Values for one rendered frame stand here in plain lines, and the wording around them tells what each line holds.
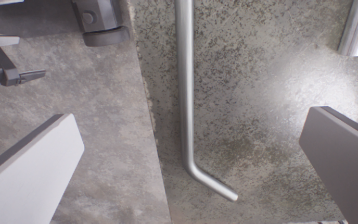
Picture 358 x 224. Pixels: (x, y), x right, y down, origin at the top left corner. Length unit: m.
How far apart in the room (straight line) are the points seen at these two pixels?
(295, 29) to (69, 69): 1.16
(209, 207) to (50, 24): 0.92
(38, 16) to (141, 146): 0.87
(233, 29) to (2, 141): 1.71
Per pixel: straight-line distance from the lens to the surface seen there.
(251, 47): 0.19
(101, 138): 1.43
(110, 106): 1.28
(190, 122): 0.20
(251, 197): 0.31
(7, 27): 1.14
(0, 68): 0.57
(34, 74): 0.59
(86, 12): 0.89
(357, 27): 0.21
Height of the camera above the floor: 1.06
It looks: 59 degrees down
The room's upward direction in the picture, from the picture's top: 180 degrees counter-clockwise
